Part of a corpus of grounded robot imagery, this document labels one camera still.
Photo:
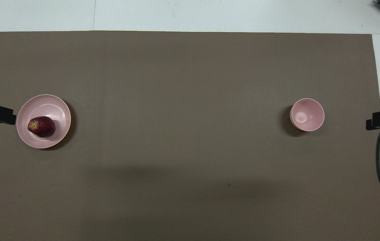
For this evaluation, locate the dark red apple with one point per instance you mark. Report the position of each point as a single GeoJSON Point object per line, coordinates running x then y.
{"type": "Point", "coordinates": [42, 127]}

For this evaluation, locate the pink plate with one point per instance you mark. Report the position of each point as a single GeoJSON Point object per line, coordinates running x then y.
{"type": "Point", "coordinates": [54, 110]}

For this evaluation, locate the pink bowl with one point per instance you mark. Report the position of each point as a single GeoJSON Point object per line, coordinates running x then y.
{"type": "Point", "coordinates": [307, 115]}

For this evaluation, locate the brown table mat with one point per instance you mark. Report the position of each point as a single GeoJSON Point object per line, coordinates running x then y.
{"type": "Point", "coordinates": [183, 134]}

